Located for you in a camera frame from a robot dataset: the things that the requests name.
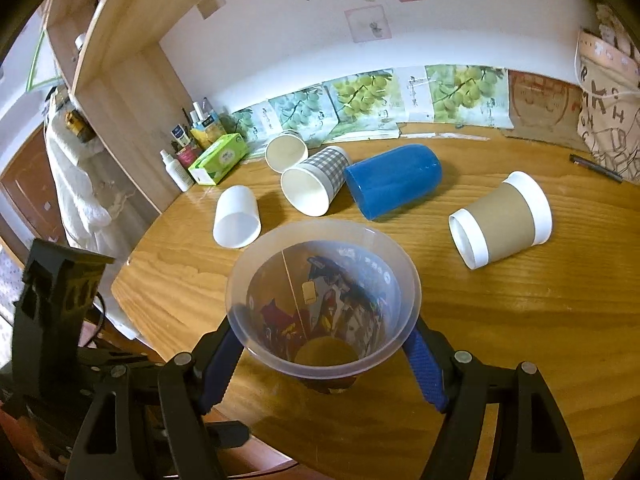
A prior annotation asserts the brown sleeved paper cup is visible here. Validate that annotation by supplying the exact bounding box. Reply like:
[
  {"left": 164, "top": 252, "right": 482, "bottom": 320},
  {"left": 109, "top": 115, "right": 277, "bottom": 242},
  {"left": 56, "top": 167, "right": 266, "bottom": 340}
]
[{"left": 447, "top": 170, "right": 554, "bottom": 271}]

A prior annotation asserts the yellow packet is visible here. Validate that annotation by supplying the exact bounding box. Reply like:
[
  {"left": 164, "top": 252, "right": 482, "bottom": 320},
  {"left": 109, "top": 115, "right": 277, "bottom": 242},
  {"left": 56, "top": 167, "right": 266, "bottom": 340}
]
[{"left": 192, "top": 119, "right": 224, "bottom": 149}]

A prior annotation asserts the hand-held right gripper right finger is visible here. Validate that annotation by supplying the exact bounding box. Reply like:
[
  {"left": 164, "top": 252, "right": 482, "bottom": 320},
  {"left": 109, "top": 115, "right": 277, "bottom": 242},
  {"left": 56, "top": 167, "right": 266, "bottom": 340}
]
[{"left": 403, "top": 317, "right": 587, "bottom": 480}]

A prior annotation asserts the grey checked paper cup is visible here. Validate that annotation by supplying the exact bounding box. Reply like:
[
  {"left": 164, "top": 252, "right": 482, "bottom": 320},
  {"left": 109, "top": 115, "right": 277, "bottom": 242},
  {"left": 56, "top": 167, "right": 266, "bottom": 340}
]
[{"left": 280, "top": 145, "right": 352, "bottom": 218}]

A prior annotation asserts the printed cloth bag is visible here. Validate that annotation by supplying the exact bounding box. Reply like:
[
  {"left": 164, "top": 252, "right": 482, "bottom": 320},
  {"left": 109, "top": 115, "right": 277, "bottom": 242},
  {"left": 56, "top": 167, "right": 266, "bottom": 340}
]
[{"left": 574, "top": 4, "right": 640, "bottom": 184}]

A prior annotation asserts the brown wooden door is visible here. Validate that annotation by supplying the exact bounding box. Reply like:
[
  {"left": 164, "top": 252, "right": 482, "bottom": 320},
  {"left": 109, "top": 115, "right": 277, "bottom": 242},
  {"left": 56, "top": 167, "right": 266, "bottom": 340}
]
[{"left": 0, "top": 124, "right": 68, "bottom": 263}]

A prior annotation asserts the pink round tin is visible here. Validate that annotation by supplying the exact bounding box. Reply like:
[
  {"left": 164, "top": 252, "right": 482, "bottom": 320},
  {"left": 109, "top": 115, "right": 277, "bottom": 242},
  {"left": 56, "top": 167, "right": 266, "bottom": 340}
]
[{"left": 175, "top": 143, "right": 205, "bottom": 171}]

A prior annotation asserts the blue grape print sheet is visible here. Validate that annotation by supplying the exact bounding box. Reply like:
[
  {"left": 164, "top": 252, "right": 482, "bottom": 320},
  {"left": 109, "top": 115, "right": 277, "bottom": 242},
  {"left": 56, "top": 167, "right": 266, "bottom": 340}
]
[{"left": 269, "top": 87, "right": 335, "bottom": 144}]

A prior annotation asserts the black cable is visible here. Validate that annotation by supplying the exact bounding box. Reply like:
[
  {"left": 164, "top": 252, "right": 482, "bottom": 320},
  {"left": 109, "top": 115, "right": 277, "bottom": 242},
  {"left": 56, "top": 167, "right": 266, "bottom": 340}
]
[{"left": 80, "top": 289, "right": 109, "bottom": 349}]

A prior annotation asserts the white fluffy garment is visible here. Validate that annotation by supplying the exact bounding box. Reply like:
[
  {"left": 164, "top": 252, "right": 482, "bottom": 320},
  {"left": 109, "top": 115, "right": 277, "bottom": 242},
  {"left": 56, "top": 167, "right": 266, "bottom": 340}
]
[{"left": 42, "top": 85, "right": 127, "bottom": 257}]

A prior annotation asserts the green grape print sheet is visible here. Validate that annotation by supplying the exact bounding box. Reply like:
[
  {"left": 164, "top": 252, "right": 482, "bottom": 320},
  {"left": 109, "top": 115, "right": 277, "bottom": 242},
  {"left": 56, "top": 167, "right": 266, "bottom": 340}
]
[{"left": 322, "top": 70, "right": 402, "bottom": 139}]

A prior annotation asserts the clear printed plastic cup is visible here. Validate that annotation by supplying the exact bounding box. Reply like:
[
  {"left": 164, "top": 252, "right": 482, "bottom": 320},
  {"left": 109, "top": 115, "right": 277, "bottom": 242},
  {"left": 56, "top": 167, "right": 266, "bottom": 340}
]
[{"left": 225, "top": 220, "right": 421, "bottom": 394}]

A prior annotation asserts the white spray bottle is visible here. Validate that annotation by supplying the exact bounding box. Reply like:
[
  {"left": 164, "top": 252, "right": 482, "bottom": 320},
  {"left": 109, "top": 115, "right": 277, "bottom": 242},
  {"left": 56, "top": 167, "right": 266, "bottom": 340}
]
[{"left": 159, "top": 148, "right": 195, "bottom": 192}]

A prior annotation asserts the black pen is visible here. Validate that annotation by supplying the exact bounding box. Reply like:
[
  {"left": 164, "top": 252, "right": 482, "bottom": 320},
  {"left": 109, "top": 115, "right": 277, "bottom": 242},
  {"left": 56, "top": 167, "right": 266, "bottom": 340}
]
[{"left": 569, "top": 153, "right": 625, "bottom": 183}]

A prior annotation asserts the pink square wall sticker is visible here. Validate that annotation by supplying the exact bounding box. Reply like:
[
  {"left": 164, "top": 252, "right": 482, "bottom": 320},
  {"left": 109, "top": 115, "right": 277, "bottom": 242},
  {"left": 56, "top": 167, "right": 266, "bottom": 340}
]
[{"left": 343, "top": 4, "right": 392, "bottom": 44}]

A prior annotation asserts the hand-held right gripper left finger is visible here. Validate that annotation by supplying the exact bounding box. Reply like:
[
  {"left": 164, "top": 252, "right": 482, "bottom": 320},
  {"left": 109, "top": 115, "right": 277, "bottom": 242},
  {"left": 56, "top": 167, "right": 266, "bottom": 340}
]
[{"left": 65, "top": 321, "right": 247, "bottom": 480}]

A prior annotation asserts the blue plastic cup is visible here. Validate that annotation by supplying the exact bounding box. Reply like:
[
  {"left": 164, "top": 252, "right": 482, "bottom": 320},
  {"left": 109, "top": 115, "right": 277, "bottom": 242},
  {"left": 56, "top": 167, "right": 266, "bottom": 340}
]
[{"left": 343, "top": 143, "right": 444, "bottom": 221}]

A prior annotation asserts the brown cardboard sheet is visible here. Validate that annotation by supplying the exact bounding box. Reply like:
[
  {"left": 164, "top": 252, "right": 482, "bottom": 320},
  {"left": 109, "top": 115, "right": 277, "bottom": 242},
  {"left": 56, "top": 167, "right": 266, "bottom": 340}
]
[{"left": 506, "top": 69, "right": 587, "bottom": 147}]

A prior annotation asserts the green tissue box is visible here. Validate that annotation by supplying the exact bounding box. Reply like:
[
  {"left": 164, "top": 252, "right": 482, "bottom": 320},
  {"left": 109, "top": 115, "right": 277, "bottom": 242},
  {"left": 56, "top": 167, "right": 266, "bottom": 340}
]
[{"left": 188, "top": 132, "right": 250, "bottom": 187}]

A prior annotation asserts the small grape print sheet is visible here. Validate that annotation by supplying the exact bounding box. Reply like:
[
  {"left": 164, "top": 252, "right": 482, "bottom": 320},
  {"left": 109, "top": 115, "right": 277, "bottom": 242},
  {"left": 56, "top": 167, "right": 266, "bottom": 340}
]
[{"left": 231, "top": 107, "right": 274, "bottom": 157}]

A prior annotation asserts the wide grape print sheet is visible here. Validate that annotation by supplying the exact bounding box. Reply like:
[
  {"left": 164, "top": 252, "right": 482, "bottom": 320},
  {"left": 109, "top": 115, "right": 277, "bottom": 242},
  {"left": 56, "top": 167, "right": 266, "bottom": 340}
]
[{"left": 424, "top": 63, "right": 514, "bottom": 129}]

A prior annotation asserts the white plastic cup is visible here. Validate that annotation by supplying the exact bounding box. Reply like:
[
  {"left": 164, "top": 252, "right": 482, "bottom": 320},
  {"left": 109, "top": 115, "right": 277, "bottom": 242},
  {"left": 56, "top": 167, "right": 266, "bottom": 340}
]
[{"left": 212, "top": 185, "right": 263, "bottom": 250}]

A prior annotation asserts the gold round jar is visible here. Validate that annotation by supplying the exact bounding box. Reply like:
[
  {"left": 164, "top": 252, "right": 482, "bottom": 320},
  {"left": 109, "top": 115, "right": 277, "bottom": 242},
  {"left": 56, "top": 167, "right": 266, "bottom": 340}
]
[{"left": 64, "top": 109, "right": 97, "bottom": 142}]

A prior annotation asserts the wooden shelf unit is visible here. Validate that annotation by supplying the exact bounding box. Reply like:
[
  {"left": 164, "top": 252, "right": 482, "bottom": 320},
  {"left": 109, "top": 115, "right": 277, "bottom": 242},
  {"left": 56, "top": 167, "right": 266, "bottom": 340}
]
[{"left": 42, "top": 0, "right": 227, "bottom": 217}]

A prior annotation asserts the white paper cup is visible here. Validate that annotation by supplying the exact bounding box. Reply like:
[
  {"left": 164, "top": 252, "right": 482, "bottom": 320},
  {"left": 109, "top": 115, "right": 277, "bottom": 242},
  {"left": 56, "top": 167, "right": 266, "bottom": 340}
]
[{"left": 264, "top": 130, "right": 309, "bottom": 175}]

